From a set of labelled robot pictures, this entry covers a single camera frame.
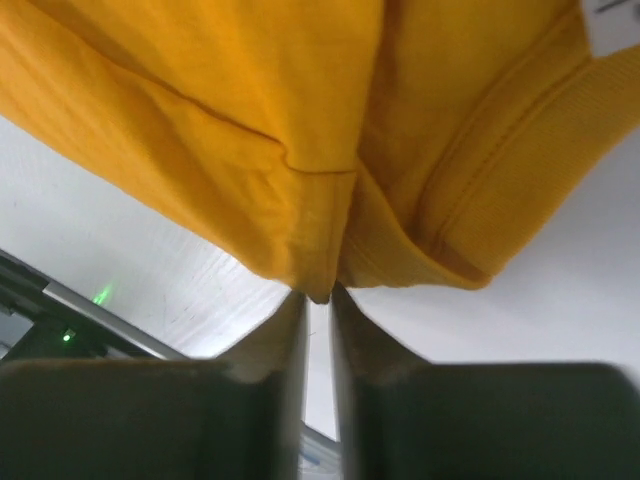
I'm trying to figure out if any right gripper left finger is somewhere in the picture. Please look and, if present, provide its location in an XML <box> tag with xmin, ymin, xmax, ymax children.
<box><xmin>1</xmin><ymin>292</ymin><xmax>307</xmax><ymax>479</ymax></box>

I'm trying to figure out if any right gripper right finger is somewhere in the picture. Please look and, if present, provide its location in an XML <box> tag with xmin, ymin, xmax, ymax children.
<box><xmin>330</xmin><ymin>287</ymin><xmax>639</xmax><ymax>479</ymax></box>

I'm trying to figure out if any orange t shirt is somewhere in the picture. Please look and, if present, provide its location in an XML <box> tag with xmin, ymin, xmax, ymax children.
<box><xmin>1</xmin><ymin>1</ymin><xmax>639</xmax><ymax>302</ymax></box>

